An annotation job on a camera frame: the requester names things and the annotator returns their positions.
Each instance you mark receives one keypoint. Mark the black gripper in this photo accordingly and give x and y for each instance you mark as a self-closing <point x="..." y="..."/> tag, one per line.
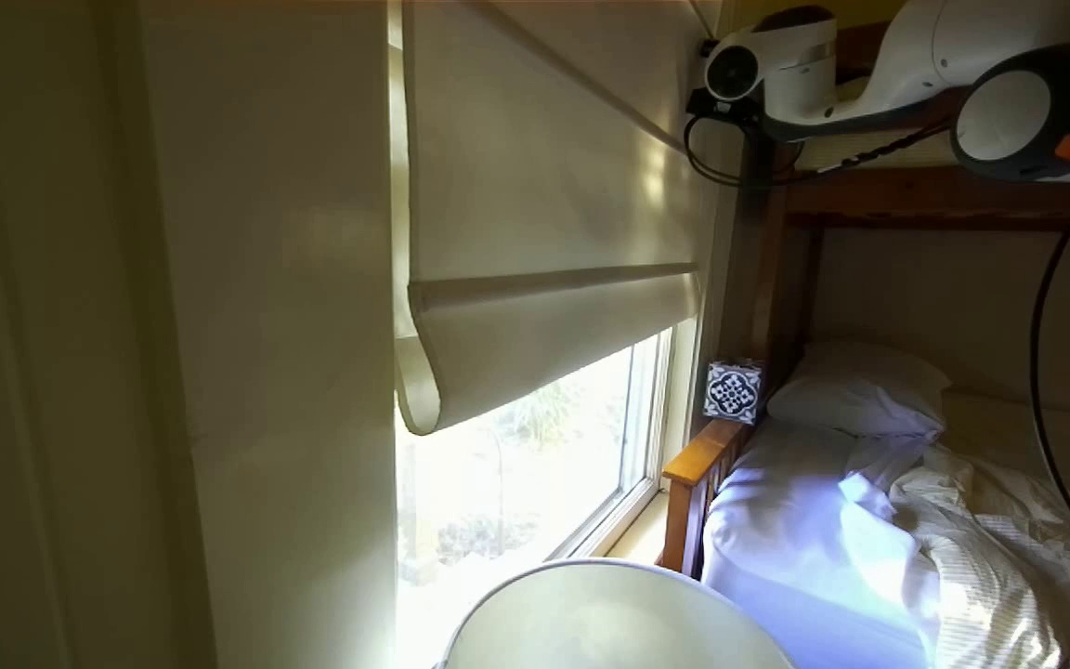
<point x="723" y="103"/>

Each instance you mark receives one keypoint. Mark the cream fabric roman shade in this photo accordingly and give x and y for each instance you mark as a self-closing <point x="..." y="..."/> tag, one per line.
<point x="535" y="188"/>

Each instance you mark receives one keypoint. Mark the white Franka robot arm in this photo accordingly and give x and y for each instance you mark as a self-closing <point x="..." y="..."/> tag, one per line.
<point x="929" y="57"/>

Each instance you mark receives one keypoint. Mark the white pillow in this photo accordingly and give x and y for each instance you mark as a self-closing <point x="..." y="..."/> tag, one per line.
<point x="855" y="391"/>

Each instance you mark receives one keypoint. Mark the white crumpled duvet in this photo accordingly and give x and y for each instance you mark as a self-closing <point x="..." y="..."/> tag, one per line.
<point x="883" y="559"/>

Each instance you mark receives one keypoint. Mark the white round basin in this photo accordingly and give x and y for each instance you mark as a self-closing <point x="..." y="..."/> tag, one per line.
<point x="610" y="617"/>

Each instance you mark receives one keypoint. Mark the white window frame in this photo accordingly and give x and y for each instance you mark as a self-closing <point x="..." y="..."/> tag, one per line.
<point x="523" y="486"/>

